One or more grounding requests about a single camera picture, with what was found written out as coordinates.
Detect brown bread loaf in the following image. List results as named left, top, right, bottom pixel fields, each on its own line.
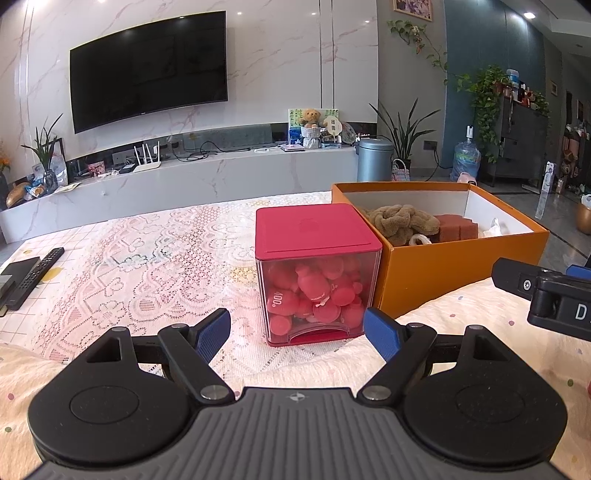
left=7, top=181, right=32, bottom=208

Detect green plant in glass vase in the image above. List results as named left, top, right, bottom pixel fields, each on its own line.
left=21, top=113, right=70, bottom=192

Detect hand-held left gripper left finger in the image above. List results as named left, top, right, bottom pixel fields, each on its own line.
left=83, top=308, right=236, bottom=406

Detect white wireless router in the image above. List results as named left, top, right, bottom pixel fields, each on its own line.
left=121, top=142, right=162, bottom=174

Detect black remote control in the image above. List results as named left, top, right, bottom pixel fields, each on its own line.
left=7, top=247, right=65, bottom=311

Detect hanging vine plant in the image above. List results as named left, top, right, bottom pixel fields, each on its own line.
left=387, top=18, right=451, bottom=86

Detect brown plush toy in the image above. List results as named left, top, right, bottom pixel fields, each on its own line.
left=362, top=203, right=441, bottom=246

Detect dark grey cabinet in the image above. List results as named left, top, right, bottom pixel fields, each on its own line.
left=480, top=95, right=550, bottom=188

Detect red-brown sponge block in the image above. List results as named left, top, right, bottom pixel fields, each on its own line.
left=433, top=213, right=477, bottom=243

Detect white marble television console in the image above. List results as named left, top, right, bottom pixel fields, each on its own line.
left=0, top=148, right=361, bottom=243

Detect clear plastic bundle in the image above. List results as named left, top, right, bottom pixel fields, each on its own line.
left=480, top=217, right=514, bottom=238

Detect cluttered storage shelf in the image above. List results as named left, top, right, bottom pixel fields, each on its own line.
left=561, top=120, right=591, bottom=195

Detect blue water jug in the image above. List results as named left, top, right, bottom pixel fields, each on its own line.
left=453, top=124, right=482, bottom=178

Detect green painted picture board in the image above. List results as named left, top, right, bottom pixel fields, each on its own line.
left=288, top=108, right=340, bottom=139

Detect small brown teddy bear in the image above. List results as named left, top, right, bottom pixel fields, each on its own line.
left=298, top=107, right=324, bottom=129

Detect long-leaf potted plant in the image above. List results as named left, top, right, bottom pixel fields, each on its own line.
left=368, top=99, right=441, bottom=164

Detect clear container with red lid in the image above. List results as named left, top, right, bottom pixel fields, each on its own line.
left=255, top=205, right=383, bottom=348

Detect trailing pothos plant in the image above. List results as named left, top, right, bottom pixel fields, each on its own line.
left=457, top=65, right=513, bottom=162

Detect orange cardboard box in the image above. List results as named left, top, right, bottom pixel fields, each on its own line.
left=331, top=181, right=550, bottom=321

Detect black flat box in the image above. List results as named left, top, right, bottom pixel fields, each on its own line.
left=0, top=257, right=42, bottom=305

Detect cream dotted blanket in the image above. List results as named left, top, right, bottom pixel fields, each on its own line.
left=0, top=276, right=591, bottom=467

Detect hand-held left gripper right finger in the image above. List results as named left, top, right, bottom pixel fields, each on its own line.
left=356, top=307, right=515, bottom=403

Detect framed wall picture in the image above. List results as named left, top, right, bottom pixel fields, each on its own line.
left=392, top=0, right=435, bottom=23

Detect row of small ornaments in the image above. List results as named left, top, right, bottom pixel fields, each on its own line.
left=505, top=68, right=550, bottom=112

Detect black wall television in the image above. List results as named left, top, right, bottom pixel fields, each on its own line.
left=69, top=10, right=229, bottom=134

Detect blue-grey trash can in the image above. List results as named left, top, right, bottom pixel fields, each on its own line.
left=356, top=137, right=394, bottom=183

